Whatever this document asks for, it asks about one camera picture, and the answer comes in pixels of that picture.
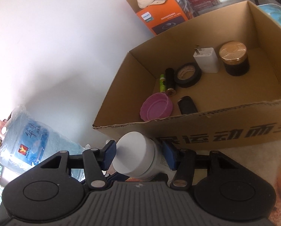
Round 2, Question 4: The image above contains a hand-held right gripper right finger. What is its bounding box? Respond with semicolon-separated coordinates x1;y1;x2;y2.
162;141;240;190

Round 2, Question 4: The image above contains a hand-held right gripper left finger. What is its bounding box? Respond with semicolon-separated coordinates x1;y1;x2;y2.
39;140;118;190

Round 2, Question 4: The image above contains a white pill bottle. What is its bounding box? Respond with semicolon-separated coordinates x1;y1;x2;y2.
111;131;171;180

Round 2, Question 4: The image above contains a purple plastic bowl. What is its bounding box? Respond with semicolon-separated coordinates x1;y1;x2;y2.
140;92;174;122

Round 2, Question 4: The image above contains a brown cardboard box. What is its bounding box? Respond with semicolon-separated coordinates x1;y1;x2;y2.
92;0;281;150

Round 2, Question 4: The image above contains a green lip balm stick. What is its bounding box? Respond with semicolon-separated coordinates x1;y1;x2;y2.
159;74;166;93

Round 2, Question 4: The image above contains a black lipstick tube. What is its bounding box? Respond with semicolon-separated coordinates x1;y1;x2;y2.
165;68;176;97

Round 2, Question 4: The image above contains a black tape roll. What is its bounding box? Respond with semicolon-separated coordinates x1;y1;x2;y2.
174;62;202;88

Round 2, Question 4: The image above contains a white charger plug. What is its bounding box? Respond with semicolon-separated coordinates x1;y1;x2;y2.
193;45;220;74

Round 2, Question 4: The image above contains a dark jar with gold lid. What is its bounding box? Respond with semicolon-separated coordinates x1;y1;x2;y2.
219;41;250;77

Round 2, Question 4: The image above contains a blue water jug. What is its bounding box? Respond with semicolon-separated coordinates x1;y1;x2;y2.
0;104;94;183
0;112;89;182

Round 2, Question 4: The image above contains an orange appliance box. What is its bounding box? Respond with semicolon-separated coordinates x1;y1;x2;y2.
124;0;194;36

